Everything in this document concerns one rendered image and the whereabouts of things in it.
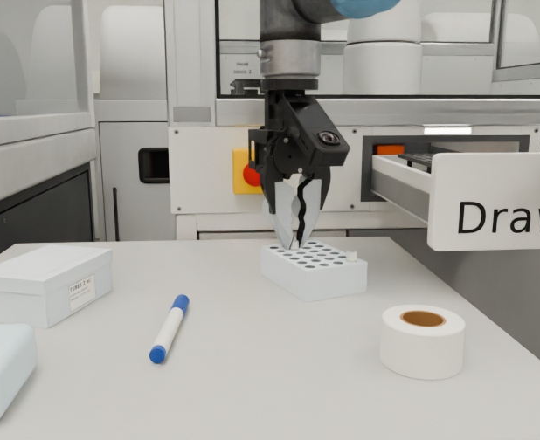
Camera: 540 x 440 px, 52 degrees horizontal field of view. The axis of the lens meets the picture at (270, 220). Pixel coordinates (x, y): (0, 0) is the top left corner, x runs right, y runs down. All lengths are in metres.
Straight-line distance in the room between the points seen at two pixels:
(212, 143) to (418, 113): 0.35
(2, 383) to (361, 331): 0.32
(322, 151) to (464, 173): 0.16
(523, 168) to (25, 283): 0.54
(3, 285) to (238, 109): 0.47
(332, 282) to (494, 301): 0.52
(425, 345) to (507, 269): 0.64
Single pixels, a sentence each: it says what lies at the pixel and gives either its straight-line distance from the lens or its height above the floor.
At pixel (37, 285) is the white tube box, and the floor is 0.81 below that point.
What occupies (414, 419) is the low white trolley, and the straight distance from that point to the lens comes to 0.43.
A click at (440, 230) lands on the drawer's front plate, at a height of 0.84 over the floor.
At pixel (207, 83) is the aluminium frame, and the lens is 0.92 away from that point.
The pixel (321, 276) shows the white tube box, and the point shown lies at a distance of 0.64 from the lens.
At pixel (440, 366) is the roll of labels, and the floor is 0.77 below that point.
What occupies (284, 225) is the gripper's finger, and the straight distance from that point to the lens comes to 0.69.
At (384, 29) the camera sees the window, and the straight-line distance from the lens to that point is 0.98.
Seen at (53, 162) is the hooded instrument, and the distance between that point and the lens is 1.47.
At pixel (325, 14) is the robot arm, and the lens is 0.63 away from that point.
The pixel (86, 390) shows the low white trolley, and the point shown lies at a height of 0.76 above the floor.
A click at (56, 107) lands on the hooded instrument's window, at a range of 1.59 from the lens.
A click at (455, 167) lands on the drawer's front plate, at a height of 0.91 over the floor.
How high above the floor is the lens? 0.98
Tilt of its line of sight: 12 degrees down
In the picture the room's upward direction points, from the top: straight up
